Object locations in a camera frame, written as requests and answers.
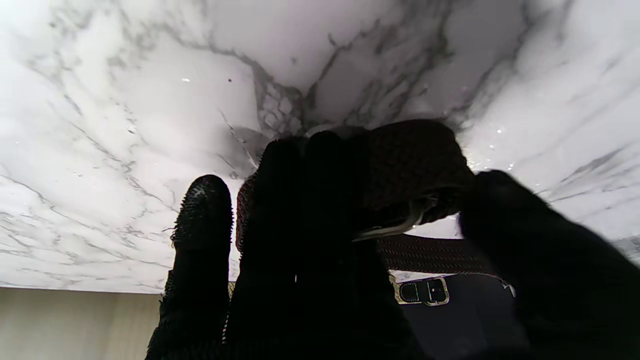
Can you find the black belt with silver buckle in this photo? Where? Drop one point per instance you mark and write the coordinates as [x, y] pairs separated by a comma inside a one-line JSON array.
[[415, 165]]

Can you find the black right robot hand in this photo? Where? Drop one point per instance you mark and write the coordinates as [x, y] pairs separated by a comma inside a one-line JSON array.
[[300, 250]]

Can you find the black belt storage box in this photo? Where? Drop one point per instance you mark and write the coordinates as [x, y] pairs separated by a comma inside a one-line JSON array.
[[460, 320]]

